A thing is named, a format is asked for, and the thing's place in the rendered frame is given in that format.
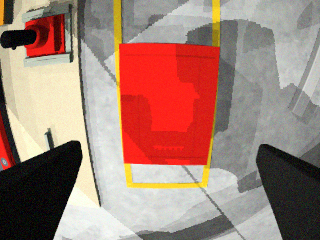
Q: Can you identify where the dark grey long thin bar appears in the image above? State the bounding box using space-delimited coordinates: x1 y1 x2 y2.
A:
288 29 320 117

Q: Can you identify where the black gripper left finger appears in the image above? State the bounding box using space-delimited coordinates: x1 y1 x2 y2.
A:
0 140 83 240

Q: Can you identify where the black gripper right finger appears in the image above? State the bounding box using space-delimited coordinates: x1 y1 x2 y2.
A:
256 144 320 240

